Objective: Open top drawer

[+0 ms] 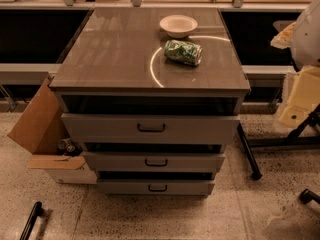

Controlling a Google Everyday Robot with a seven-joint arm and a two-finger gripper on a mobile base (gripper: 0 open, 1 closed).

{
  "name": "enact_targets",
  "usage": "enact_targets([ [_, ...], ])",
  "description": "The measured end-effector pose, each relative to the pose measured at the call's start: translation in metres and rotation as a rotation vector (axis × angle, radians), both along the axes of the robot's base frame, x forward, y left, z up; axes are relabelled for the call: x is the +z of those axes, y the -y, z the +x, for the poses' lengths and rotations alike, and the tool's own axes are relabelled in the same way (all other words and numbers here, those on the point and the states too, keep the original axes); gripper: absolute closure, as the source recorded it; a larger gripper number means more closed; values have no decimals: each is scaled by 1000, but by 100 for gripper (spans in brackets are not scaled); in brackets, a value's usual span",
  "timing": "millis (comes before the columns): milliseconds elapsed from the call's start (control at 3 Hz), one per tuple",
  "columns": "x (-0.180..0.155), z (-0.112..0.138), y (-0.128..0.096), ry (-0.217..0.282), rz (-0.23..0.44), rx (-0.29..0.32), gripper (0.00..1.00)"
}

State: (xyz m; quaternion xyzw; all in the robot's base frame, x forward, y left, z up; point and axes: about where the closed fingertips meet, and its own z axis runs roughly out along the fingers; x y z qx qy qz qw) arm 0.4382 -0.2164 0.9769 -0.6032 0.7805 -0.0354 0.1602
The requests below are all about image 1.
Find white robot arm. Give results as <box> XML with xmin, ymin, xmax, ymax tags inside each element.
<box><xmin>271</xmin><ymin>0</ymin><xmax>320</xmax><ymax>128</ymax></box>

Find grey drawer cabinet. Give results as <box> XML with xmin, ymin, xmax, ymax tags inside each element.
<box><xmin>50</xmin><ymin>7</ymin><xmax>250</xmax><ymax>181</ymax></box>

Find grey middle drawer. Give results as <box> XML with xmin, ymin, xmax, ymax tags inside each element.
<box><xmin>83</xmin><ymin>152</ymin><xmax>225</xmax><ymax>172</ymax></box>

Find grey drawer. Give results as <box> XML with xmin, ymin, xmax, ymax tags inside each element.
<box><xmin>83</xmin><ymin>152</ymin><xmax>225</xmax><ymax>172</ymax></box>
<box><xmin>97</xmin><ymin>179</ymin><xmax>215</xmax><ymax>196</ymax></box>
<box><xmin>62</xmin><ymin>113</ymin><xmax>239</xmax><ymax>145</ymax></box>

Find grey top drawer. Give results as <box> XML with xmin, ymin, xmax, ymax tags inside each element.
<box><xmin>62</xmin><ymin>113</ymin><xmax>239</xmax><ymax>145</ymax></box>

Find grey bottom drawer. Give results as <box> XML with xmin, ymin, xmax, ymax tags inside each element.
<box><xmin>97</xmin><ymin>179</ymin><xmax>215</xmax><ymax>196</ymax></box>

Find open cardboard box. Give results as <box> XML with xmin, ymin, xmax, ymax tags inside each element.
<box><xmin>8</xmin><ymin>78</ymin><xmax>97</xmax><ymax>184</ymax></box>

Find crushed green can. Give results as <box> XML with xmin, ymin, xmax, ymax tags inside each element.
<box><xmin>164</xmin><ymin>40</ymin><xmax>202</xmax><ymax>66</ymax></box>

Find white bowl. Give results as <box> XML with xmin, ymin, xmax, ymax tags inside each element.
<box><xmin>159</xmin><ymin>15</ymin><xmax>198</xmax><ymax>39</ymax></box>

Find cans inside cardboard box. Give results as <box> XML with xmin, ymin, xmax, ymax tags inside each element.
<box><xmin>57</xmin><ymin>138</ymin><xmax>76</xmax><ymax>153</ymax></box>

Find black stand leg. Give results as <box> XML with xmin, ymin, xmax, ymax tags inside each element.
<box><xmin>237</xmin><ymin>105</ymin><xmax>320</xmax><ymax>180</ymax></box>

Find black bar lower left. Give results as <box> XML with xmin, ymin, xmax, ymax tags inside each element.
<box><xmin>19</xmin><ymin>201</ymin><xmax>44</xmax><ymax>240</ymax></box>

